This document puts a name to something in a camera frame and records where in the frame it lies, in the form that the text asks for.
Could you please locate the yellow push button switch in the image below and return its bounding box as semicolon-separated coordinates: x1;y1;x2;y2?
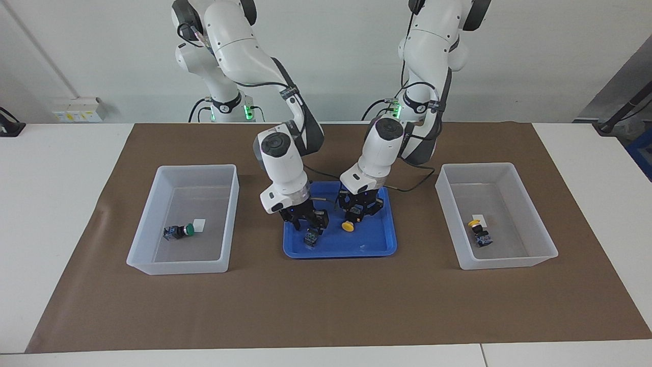
468;219;494;248
340;206;365;233

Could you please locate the green push button with block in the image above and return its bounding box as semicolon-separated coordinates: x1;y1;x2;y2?
163;223;196;242

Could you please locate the blue plastic tray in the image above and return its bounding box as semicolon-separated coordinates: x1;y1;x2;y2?
283;181;398;259

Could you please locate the brown paper table mat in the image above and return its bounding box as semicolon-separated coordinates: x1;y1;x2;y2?
25;121;652;354

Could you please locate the translucent white plastic box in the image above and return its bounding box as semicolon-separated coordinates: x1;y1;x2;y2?
434;163;559;271
126;164;240;276

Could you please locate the blue crate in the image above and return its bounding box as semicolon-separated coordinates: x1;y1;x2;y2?
626;130;652;182

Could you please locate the black desk clamp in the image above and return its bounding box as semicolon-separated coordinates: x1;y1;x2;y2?
0;107;26;137

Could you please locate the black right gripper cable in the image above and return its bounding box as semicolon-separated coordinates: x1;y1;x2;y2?
177;23;341;204

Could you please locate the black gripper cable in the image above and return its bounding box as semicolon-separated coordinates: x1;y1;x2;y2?
379;3;445;194
177;23;341;204

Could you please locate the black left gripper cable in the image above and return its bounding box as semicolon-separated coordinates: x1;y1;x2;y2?
379;3;445;194

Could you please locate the black base power cable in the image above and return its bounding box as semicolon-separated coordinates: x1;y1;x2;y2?
188;98;212;123
361;98;394;122

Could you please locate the white wall socket trunking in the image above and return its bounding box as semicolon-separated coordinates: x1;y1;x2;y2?
51;97;108;123

